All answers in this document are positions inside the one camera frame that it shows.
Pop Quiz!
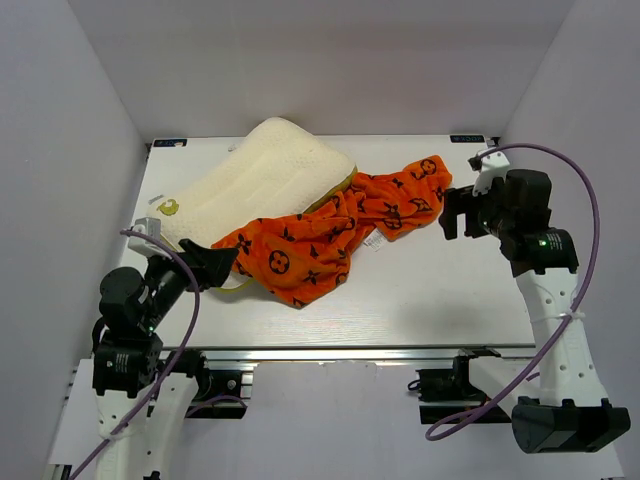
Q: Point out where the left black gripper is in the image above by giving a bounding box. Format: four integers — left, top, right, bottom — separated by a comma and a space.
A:
139, 237, 238, 329

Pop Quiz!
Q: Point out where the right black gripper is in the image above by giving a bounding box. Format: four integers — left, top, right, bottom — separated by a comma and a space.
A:
438, 175, 514, 240

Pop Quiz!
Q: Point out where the orange patterned pillowcase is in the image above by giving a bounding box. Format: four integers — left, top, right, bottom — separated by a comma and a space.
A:
215, 155, 453, 308

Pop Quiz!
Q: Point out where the cream contoured pillow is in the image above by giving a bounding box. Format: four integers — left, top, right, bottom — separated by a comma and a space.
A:
145, 116, 359, 294

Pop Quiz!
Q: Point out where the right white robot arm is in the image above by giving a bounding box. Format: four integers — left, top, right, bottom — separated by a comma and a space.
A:
439, 169, 631, 454

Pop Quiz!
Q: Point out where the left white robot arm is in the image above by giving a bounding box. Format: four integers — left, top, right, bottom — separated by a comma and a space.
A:
90, 239, 238, 479

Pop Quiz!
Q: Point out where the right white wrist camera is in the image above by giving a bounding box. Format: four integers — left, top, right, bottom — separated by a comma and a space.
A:
468, 147, 511, 197

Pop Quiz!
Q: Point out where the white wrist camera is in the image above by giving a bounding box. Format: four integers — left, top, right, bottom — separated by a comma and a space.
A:
468, 147, 511, 197
127, 217, 163, 257

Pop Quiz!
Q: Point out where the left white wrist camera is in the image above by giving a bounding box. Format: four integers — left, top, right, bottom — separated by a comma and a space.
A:
127, 217, 163, 257

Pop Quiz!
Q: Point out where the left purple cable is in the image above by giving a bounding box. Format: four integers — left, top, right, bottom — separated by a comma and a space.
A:
67, 228, 202, 480

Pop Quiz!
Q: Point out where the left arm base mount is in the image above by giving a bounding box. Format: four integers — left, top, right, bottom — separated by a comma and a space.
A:
171, 350, 253, 419

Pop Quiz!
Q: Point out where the aluminium table rail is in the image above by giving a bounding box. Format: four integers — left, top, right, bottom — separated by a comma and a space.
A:
198, 346, 534, 362

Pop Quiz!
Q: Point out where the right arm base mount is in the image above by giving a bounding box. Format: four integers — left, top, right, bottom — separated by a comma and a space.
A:
407, 348, 501, 425

